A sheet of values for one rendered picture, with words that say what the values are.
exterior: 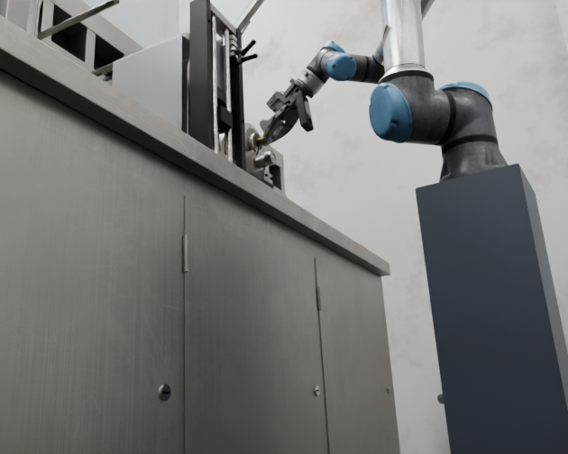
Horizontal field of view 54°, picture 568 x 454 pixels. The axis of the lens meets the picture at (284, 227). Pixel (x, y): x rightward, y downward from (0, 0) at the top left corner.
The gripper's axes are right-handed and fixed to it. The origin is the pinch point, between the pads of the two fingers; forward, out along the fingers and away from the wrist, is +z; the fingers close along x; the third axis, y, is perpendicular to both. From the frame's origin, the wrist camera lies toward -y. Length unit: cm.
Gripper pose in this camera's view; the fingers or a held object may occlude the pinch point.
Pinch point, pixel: (267, 142)
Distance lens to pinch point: 171.9
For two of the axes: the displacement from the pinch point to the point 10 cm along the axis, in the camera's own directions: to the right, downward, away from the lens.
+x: -4.6, -2.5, -8.5
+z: -6.5, 7.5, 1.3
